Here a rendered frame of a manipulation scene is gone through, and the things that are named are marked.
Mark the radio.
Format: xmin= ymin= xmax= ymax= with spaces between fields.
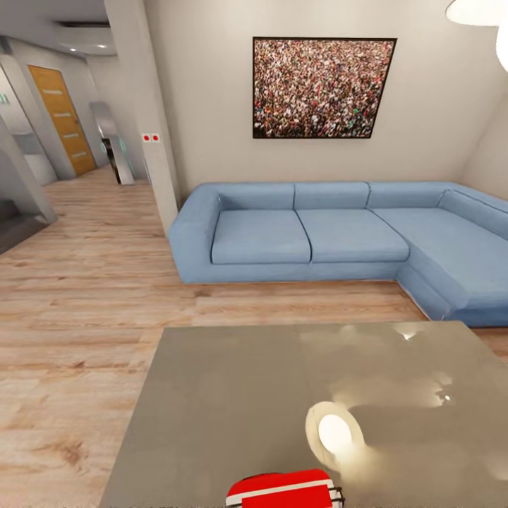
xmin=222 ymin=469 xmax=345 ymax=508

